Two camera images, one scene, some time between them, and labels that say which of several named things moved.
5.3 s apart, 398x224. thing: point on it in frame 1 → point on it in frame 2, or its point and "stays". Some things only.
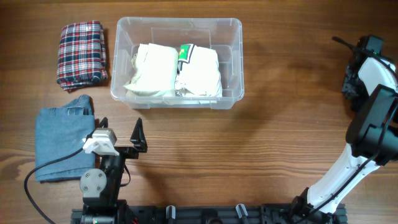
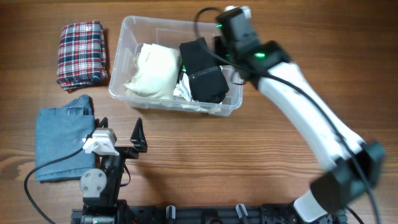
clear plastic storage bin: [178, 63] stays
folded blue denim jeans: [60, 131] stays
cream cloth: [155, 68] stays
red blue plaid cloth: [81, 58] stays
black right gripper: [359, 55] → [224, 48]
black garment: [353, 88] → [207, 81]
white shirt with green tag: [198, 72] → [182, 94]
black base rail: [242, 214] stays
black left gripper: [138, 139] stays
